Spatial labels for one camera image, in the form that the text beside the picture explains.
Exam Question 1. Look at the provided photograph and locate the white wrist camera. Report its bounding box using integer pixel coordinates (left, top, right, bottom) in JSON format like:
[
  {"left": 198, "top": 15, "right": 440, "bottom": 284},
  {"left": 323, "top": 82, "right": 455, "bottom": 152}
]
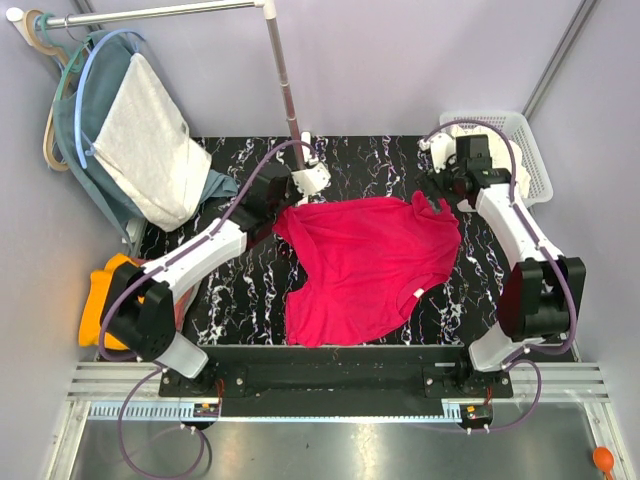
[
  {"left": 418, "top": 127, "right": 464, "bottom": 172},
  {"left": 291, "top": 162, "right": 331, "bottom": 205}
]

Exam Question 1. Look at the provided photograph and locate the yellow folded t shirt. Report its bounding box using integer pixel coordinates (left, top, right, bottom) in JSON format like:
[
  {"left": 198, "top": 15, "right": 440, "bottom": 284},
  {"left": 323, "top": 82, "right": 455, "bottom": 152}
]
[{"left": 77, "top": 253, "right": 136, "bottom": 347}]

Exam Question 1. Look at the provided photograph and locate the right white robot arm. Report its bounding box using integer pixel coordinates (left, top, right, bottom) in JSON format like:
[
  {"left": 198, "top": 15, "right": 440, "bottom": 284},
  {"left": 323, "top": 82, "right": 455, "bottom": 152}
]
[{"left": 417, "top": 134, "right": 586, "bottom": 373}]

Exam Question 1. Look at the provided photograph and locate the orange ball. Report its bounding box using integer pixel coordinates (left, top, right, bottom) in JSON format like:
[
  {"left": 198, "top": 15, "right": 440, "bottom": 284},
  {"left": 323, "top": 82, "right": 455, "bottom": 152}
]
[{"left": 592, "top": 446, "right": 615, "bottom": 480}]

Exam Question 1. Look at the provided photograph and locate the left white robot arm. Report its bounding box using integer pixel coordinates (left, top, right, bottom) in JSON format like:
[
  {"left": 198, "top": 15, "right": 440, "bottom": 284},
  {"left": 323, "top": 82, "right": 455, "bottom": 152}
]
[{"left": 99, "top": 164, "right": 312, "bottom": 379}]

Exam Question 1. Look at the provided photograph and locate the wooden hanger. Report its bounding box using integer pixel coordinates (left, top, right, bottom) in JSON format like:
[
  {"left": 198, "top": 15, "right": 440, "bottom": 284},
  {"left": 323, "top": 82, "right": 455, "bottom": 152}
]
[{"left": 22, "top": 8, "right": 71, "bottom": 173}]

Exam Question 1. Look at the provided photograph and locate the light blue hanger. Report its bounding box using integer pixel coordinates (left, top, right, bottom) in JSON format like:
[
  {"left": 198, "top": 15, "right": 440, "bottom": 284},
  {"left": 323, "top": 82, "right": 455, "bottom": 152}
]
[{"left": 72, "top": 29, "right": 146, "bottom": 170}]

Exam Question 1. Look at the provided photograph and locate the blue grey hanging shirt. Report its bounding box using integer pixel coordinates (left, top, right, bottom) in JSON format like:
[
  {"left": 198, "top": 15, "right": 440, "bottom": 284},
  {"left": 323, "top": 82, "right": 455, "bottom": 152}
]
[{"left": 52, "top": 29, "right": 238, "bottom": 243}]

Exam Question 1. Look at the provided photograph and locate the white hanging towel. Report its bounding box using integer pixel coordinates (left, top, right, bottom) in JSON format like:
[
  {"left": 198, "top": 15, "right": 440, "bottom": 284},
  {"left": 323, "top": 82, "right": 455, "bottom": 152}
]
[{"left": 94, "top": 53, "right": 217, "bottom": 232}]

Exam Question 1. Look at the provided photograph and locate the aluminium frame rail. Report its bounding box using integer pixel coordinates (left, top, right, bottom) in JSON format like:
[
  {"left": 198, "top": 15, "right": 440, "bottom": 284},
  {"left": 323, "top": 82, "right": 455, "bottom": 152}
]
[{"left": 45, "top": 360, "right": 639, "bottom": 479}]

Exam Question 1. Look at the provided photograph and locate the cream white t shirt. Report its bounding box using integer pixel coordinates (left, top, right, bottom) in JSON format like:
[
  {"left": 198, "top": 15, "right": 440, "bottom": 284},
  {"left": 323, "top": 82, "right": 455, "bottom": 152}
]
[{"left": 448, "top": 125, "right": 531, "bottom": 198}]

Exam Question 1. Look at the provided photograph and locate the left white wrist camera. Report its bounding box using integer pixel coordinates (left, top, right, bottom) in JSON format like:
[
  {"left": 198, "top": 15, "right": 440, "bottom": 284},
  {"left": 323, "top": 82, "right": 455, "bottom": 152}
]
[{"left": 291, "top": 162, "right": 331, "bottom": 205}]

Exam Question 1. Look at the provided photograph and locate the metal clothes rack stand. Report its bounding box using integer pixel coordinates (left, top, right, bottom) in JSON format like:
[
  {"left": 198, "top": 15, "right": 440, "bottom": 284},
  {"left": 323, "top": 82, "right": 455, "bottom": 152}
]
[{"left": 5, "top": 1, "right": 311, "bottom": 169}]

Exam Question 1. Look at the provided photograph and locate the pink folded t shirt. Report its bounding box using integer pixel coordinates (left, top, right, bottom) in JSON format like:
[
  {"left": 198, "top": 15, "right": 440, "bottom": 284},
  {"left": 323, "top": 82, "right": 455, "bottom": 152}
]
[{"left": 157, "top": 258, "right": 202, "bottom": 332}]

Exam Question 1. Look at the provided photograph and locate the green hanger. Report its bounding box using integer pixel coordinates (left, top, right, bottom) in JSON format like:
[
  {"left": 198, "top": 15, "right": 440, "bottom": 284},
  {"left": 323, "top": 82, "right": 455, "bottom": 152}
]
[{"left": 33, "top": 13, "right": 90, "bottom": 79}]

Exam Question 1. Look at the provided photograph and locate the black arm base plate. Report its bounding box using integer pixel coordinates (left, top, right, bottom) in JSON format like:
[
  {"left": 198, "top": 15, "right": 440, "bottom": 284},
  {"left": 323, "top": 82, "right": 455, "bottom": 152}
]
[{"left": 159, "top": 345, "right": 513, "bottom": 421}]

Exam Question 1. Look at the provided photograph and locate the red t shirt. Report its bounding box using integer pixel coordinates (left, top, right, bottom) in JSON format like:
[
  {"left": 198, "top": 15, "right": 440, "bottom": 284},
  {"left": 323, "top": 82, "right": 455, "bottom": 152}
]
[{"left": 273, "top": 192, "right": 461, "bottom": 347}]

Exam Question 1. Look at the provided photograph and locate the white plastic basket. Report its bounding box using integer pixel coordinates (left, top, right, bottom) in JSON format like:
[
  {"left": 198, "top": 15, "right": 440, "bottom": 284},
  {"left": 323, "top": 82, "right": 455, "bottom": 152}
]
[{"left": 439, "top": 110, "right": 553, "bottom": 208}]

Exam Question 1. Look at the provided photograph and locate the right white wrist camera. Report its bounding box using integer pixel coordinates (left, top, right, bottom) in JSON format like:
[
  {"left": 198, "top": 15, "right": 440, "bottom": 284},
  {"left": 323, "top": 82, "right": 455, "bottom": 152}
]
[{"left": 418, "top": 127, "right": 464, "bottom": 172}]

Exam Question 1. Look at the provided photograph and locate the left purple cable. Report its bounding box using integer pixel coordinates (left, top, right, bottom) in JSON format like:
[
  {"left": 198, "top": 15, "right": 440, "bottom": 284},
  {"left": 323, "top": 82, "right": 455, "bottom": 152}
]
[{"left": 97, "top": 139, "right": 316, "bottom": 480}]

